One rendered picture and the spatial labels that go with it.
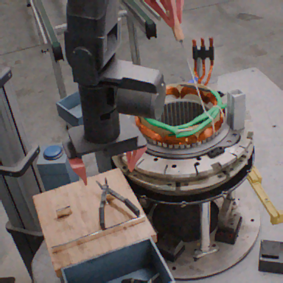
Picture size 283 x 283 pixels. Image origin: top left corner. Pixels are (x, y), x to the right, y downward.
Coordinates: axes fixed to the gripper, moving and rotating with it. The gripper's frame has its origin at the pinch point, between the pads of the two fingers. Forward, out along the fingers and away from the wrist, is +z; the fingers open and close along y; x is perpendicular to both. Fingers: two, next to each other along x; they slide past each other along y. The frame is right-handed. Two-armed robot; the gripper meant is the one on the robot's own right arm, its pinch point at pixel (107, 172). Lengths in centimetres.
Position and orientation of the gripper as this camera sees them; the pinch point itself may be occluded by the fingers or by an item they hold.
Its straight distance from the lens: 79.7
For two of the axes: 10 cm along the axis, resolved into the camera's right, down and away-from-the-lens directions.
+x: -3.8, -5.9, 7.1
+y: 9.3, -2.7, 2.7
